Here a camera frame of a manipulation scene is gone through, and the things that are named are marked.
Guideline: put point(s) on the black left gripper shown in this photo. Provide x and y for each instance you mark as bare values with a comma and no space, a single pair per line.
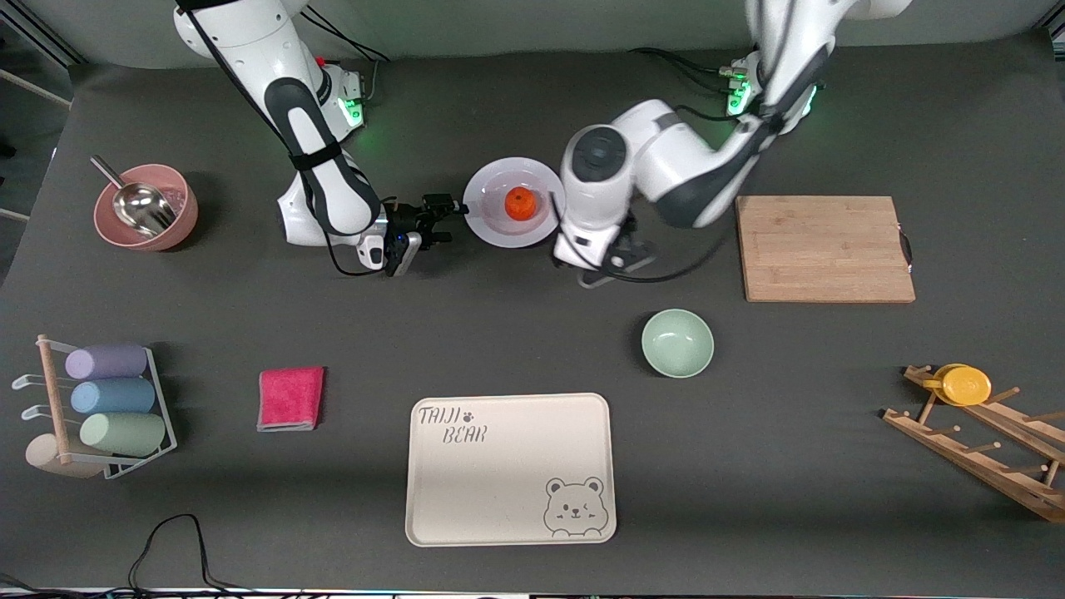
629,225

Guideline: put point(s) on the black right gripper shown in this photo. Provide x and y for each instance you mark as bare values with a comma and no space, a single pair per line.
409,220

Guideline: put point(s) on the white round plate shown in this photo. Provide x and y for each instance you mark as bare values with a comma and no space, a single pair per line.
491,216

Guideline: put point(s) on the orange fruit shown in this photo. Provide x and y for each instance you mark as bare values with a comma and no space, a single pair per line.
521,204

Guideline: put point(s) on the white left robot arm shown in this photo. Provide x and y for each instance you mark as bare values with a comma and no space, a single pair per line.
666,158

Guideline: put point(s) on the light green bowl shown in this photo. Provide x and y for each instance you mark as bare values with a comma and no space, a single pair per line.
677,343

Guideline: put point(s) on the wooden cutting board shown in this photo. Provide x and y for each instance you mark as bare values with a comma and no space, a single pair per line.
824,249

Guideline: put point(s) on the pink folded cloth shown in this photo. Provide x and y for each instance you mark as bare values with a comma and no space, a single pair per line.
289,398

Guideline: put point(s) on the pink bowl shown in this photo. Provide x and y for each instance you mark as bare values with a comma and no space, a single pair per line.
190,216

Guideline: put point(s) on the cream bear print tray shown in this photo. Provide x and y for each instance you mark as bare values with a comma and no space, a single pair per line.
507,474

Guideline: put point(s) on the metal scoop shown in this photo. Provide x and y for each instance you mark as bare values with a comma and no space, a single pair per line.
146,208

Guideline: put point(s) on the purple cup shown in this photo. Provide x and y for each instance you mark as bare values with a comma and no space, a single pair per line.
108,362

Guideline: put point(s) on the yellow cup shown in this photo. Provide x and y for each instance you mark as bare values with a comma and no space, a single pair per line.
965,386

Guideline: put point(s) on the blue cup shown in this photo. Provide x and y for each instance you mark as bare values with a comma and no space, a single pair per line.
112,396

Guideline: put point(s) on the green cup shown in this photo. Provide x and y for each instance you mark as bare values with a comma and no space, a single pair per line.
125,433

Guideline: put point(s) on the wooden peg drying rack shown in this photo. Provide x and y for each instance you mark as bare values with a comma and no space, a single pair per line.
982,470

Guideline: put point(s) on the beige cup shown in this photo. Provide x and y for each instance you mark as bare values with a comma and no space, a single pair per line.
42,456

